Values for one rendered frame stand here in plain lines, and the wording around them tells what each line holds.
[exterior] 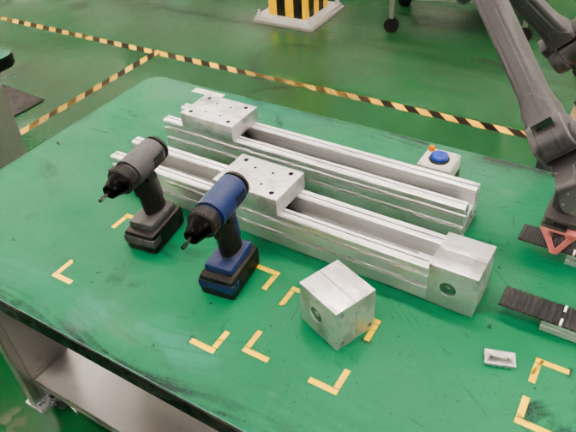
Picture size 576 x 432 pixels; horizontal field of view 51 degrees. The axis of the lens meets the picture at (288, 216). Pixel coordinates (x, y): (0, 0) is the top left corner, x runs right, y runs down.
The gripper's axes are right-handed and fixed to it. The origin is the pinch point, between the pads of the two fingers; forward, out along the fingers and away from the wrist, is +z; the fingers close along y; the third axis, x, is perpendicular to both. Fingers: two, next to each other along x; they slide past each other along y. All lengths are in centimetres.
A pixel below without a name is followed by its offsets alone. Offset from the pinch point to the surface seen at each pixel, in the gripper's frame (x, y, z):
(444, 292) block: -14.0, 23.7, -0.3
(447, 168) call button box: -26.7, -10.4, -2.6
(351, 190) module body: -43.0, 5.2, -1.0
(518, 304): -1.9, 19.8, 0.1
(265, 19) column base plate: -242, -240, 79
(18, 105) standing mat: -303, -72, 80
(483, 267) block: -8.9, 20.4, -6.2
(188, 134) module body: -90, 6, -3
